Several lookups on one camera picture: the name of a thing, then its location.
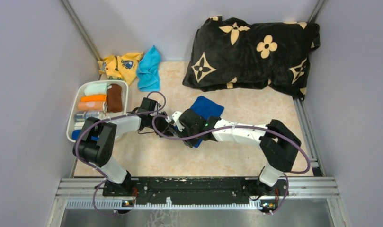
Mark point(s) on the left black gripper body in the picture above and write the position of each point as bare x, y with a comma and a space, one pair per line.
161, 124

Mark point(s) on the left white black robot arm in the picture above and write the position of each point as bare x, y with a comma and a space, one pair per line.
95, 143

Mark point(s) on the white plastic basket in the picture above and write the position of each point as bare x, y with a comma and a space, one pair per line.
72, 134

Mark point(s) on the aluminium frame rail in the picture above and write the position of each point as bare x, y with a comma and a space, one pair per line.
312, 201

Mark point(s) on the brown towel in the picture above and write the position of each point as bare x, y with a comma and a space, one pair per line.
114, 98

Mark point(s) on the dark blue towel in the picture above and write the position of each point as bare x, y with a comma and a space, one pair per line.
205, 108

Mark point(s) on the salmon rolled towel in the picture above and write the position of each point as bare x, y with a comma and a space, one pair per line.
92, 106

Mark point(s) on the mint green rolled towel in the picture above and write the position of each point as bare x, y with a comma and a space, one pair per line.
96, 89

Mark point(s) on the light blue towel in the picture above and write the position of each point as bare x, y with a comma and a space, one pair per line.
148, 71

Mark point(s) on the orange rolled towel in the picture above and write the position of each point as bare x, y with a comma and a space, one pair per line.
94, 98

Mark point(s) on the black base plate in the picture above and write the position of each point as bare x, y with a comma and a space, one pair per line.
195, 190

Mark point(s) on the yellow printed cloth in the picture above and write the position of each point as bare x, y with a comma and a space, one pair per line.
122, 67

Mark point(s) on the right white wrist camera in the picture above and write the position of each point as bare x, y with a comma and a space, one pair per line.
175, 117

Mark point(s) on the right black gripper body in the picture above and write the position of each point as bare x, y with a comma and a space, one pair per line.
190, 140

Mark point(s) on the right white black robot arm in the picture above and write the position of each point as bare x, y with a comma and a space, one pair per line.
278, 144

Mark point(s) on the black blanket with beige flowers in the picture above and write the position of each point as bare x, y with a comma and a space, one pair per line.
231, 53

